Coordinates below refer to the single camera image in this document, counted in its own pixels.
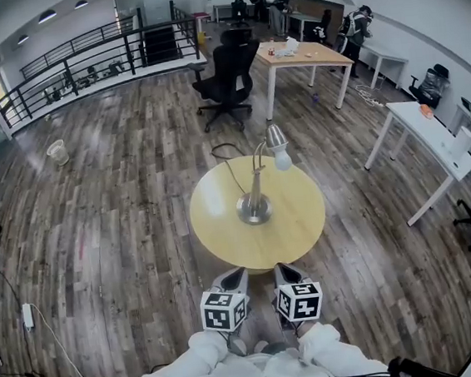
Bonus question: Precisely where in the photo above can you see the silver metal desk lamp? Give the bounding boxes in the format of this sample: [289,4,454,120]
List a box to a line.
[227,122,299,228]

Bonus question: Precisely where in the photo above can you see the person's gray trousers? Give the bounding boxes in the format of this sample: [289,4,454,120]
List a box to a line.
[258,340,290,356]

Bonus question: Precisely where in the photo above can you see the person's right forearm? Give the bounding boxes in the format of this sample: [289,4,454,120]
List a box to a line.
[295,317,367,377]

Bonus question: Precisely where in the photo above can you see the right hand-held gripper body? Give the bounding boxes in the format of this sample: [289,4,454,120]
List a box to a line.
[274,280,325,325]

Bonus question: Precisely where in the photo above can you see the black device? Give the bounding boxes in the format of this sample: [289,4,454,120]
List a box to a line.
[384,350,461,377]

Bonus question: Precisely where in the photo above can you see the round yellow wooden table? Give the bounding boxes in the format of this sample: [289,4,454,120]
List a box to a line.
[184,148,333,283]

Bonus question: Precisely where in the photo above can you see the white power strip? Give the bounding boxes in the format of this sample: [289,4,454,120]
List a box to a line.
[21,303,36,332]

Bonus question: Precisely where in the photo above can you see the person's left forearm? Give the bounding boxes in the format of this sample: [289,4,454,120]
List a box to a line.
[179,328,240,377]

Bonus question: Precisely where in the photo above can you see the white box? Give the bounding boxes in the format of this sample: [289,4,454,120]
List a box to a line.
[449,125,471,157]

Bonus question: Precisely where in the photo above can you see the long white desk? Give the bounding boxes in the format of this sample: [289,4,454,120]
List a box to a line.
[357,93,471,232]

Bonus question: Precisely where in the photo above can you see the office chair with plastic bag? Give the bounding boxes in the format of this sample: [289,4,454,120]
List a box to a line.
[406,62,454,112]

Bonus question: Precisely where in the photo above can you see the black metal railing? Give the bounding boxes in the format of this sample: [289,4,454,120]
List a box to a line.
[0,0,213,130]

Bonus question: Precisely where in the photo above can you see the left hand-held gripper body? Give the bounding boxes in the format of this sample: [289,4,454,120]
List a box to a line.
[199,287,250,335]

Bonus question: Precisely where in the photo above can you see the black high-back office chair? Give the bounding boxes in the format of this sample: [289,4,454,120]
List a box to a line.
[183,26,269,136]

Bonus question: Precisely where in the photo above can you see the white crumpled cloth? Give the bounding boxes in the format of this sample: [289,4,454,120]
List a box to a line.
[272,36,302,59]

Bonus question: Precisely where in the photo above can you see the wooden table with white legs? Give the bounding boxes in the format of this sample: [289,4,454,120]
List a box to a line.
[253,32,361,122]

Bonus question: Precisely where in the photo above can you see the white wastebasket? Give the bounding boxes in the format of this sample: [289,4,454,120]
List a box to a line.
[45,137,71,168]

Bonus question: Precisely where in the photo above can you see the white extension cable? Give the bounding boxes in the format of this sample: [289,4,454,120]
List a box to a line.
[354,82,385,112]

